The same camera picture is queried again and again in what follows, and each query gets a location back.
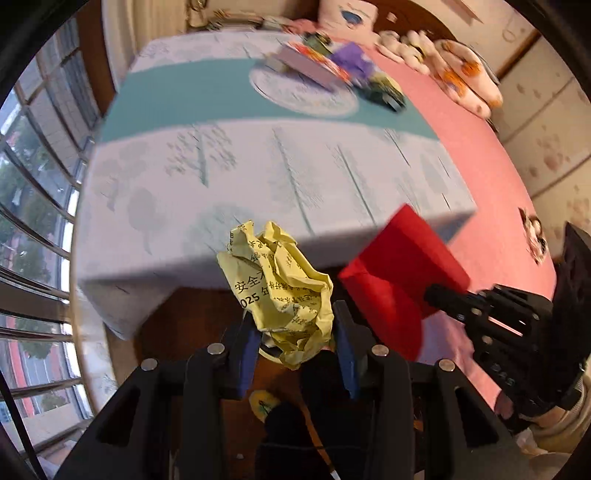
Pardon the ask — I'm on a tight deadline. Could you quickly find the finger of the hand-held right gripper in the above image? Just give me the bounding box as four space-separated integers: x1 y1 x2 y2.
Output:
464 318 581 418
424 283 555 334

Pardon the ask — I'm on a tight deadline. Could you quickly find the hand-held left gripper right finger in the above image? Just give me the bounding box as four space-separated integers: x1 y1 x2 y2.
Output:
332 300 532 480

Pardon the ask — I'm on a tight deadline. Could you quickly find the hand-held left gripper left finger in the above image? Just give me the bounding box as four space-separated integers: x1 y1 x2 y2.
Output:
55 323 262 480

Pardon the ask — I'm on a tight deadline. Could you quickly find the yellow paper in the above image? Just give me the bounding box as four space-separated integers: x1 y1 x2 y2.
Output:
217 219 334 370

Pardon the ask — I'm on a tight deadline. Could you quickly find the green and black packet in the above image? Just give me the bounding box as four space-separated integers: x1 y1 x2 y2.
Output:
360 74 407 112

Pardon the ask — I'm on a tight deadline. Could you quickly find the purple plastic bag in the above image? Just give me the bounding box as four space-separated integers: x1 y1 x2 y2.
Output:
330 42 376 86

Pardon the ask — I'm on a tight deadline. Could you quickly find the pink and red box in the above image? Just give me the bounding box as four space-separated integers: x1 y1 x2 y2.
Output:
265 41 356 90

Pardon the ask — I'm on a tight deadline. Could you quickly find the person's right forearm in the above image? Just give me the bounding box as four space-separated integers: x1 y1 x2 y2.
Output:
515 411 591 468

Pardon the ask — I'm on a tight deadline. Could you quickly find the person's right hand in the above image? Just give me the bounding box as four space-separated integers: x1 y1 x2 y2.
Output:
496 391 572 433

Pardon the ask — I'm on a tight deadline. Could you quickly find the yellow slipper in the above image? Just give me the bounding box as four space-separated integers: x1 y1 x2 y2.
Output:
249 390 280 418

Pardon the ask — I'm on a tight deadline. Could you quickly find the small doll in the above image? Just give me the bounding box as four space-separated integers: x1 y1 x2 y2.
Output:
517 208 550 265

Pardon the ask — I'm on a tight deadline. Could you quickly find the pink blanket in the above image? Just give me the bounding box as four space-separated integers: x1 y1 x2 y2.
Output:
295 18 559 416

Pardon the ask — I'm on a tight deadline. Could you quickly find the table with tree-print cloth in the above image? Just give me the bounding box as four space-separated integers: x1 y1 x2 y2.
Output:
74 30 478 340

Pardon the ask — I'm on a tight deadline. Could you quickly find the rolled cartoon quilt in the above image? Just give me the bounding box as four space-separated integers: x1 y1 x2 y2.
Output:
434 39 504 118

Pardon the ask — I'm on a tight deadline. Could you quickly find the window with metal grille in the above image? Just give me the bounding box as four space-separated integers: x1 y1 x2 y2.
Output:
0 14 116 462

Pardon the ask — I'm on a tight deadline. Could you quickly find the wooden headboard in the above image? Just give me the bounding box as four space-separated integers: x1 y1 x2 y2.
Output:
369 0 462 43

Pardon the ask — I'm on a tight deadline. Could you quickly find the black cable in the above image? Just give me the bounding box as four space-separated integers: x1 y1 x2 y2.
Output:
0 369 47 480

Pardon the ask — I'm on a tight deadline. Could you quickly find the wall shelf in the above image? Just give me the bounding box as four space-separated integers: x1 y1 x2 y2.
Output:
455 0 483 21

